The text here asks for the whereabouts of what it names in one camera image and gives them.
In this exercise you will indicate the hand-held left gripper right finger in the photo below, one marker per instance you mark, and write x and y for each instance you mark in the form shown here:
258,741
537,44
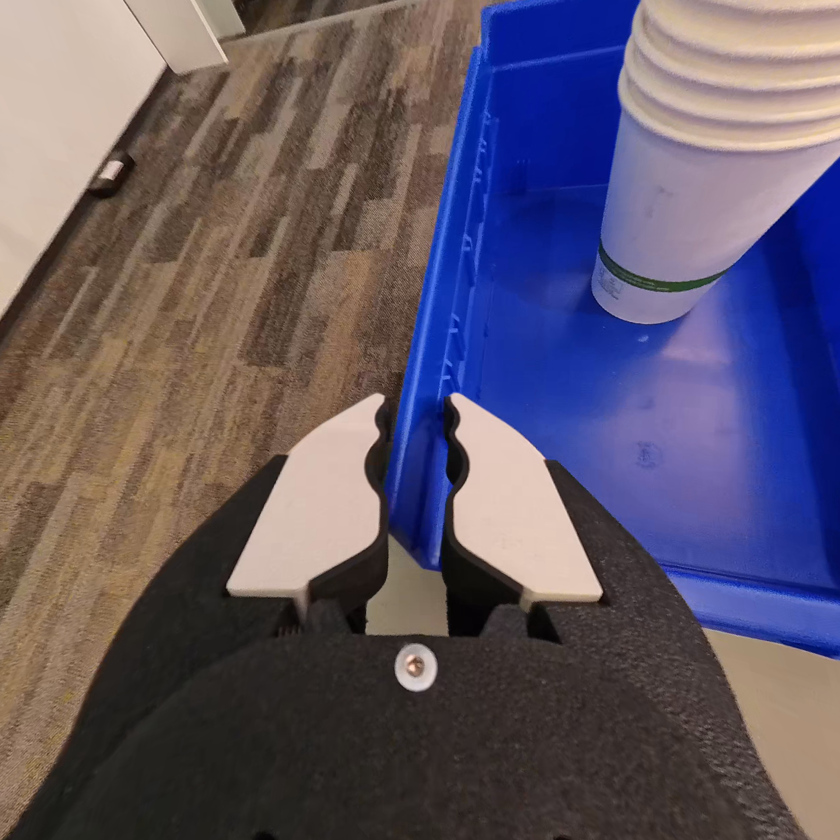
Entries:
518,525

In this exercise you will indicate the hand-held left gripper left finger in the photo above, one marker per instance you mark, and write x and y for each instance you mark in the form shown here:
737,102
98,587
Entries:
308,518

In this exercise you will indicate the blue plastic bin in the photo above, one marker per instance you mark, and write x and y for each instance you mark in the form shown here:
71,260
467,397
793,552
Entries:
590,426

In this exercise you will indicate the white paper cup green stripe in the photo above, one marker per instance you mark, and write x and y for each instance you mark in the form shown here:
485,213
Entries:
722,98
689,210
722,119
722,77
722,19
722,54

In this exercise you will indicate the black floor device red label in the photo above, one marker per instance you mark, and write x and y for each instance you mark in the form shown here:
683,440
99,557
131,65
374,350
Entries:
113,174

